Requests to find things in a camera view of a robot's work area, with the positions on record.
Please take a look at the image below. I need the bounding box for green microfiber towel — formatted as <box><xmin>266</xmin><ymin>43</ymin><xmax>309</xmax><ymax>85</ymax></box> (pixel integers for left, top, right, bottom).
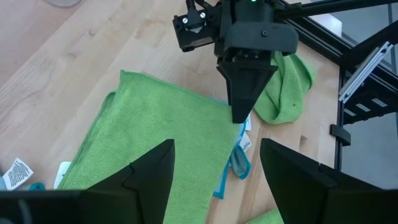
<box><xmin>253</xmin><ymin>51</ymin><xmax>317</xmax><ymax>125</ymax></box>
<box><xmin>57</xmin><ymin>70</ymin><xmax>240</xmax><ymax>224</ymax></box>
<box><xmin>247</xmin><ymin>207</ymin><xmax>284</xmax><ymax>224</ymax></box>

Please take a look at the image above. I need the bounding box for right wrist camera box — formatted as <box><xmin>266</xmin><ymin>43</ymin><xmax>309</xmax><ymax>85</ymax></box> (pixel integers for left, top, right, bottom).
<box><xmin>172</xmin><ymin>7</ymin><xmax>218</xmax><ymax>53</ymax></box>

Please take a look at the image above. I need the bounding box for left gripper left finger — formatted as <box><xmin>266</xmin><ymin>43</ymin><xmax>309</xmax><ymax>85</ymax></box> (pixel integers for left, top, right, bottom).
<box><xmin>86</xmin><ymin>138</ymin><xmax>176</xmax><ymax>224</ymax></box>

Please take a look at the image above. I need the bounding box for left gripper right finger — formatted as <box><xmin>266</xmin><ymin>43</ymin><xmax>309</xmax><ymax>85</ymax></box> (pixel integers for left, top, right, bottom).
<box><xmin>259</xmin><ymin>138</ymin><xmax>383</xmax><ymax>224</ymax></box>

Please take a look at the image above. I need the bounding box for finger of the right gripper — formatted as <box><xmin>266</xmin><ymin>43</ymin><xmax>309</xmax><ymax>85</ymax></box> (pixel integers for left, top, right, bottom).
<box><xmin>216</xmin><ymin>60</ymin><xmax>279</xmax><ymax>124</ymax></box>

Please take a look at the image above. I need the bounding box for black aluminium table frame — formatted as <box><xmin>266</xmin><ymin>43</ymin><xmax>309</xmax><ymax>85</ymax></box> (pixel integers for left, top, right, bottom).
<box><xmin>279</xmin><ymin>15</ymin><xmax>398</xmax><ymax>170</ymax></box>

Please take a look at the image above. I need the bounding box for silver aluminium bar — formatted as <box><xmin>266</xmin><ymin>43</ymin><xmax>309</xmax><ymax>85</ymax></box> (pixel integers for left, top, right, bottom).
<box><xmin>338</xmin><ymin>41</ymin><xmax>394</xmax><ymax>104</ymax></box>

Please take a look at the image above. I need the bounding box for black table edge bracket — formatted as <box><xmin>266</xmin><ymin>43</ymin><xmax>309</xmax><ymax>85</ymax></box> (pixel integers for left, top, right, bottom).
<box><xmin>329</xmin><ymin>123</ymin><xmax>352</xmax><ymax>147</ymax></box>

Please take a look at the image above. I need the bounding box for clear plastic basket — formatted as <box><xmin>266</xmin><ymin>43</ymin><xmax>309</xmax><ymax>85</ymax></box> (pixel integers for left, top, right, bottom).
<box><xmin>43</xmin><ymin>0</ymin><xmax>85</xmax><ymax>8</ymax></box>

